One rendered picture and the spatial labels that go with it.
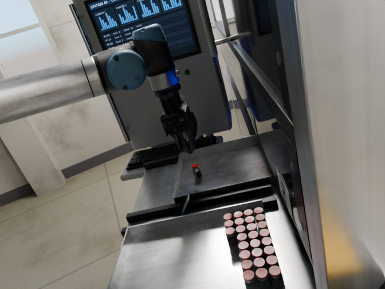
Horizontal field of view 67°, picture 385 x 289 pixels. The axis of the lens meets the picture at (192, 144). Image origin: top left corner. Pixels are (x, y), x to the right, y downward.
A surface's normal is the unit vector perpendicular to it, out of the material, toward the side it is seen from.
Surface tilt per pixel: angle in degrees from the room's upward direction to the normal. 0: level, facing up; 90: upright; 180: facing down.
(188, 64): 90
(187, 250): 0
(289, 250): 0
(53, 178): 90
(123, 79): 90
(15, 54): 90
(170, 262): 0
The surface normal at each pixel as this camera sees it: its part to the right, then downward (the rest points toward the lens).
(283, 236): -0.27, -0.87
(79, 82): 0.35, 0.22
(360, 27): -0.02, 0.44
